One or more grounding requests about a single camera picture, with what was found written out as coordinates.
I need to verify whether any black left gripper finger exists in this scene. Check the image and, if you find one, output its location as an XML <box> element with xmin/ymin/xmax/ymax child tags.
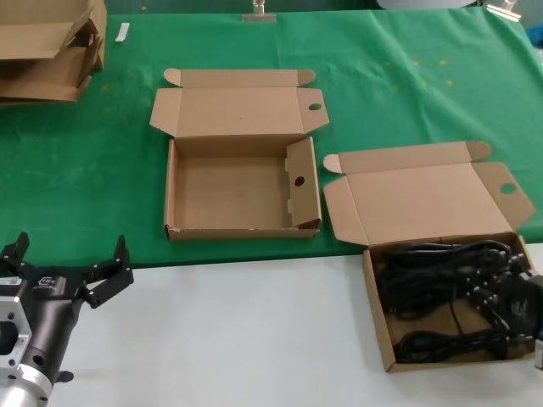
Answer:
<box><xmin>80</xmin><ymin>235</ymin><xmax>135</xmax><ymax>309</ymax></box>
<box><xmin>0</xmin><ymin>231</ymin><xmax>33</xmax><ymax>281</ymax></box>

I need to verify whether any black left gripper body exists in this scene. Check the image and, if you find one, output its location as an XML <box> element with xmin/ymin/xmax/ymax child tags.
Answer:
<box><xmin>16</xmin><ymin>263</ymin><xmax>89</xmax><ymax>385</ymax></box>

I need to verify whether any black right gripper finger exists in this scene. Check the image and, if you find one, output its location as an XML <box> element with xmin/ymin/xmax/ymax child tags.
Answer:
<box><xmin>468</xmin><ymin>275</ymin><xmax>504</xmax><ymax>327</ymax></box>
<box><xmin>507</xmin><ymin>248</ymin><xmax>538</xmax><ymax>276</ymax></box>

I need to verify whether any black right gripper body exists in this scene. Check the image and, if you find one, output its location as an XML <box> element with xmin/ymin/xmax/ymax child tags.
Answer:
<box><xmin>494</xmin><ymin>270</ymin><xmax>543</xmax><ymax>340</ymax></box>

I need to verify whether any open cardboard box with dented rim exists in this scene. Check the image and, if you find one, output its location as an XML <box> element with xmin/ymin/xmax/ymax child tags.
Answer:
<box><xmin>148</xmin><ymin>67</ymin><xmax>331</xmax><ymax>243</ymax></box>

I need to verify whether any metal table clamp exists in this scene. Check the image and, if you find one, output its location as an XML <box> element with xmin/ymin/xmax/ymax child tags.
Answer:
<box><xmin>241</xmin><ymin>0</ymin><xmax>278</xmax><ymax>23</ymax></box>
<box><xmin>484</xmin><ymin>0</ymin><xmax>523</xmax><ymax>21</ymax></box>

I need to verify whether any stacked cardboard box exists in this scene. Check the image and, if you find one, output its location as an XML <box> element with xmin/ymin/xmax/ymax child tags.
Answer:
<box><xmin>0</xmin><ymin>0</ymin><xmax>107</xmax><ymax>61</ymax></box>
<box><xmin>0</xmin><ymin>31</ymin><xmax>106</xmax><ymax>104</ymax></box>

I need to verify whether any green table cloth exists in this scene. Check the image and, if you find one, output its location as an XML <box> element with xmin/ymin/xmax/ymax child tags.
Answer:
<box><xmin>0</xmin><ymin>7</ymin><xmax>543</xmax><ymax>270</ymax></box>

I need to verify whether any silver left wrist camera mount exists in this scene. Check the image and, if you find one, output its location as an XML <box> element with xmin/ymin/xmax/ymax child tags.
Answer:
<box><xmin>0</xmin><ymin>275</ymin><xmax>34</xmax><ymax>379</ymax></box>

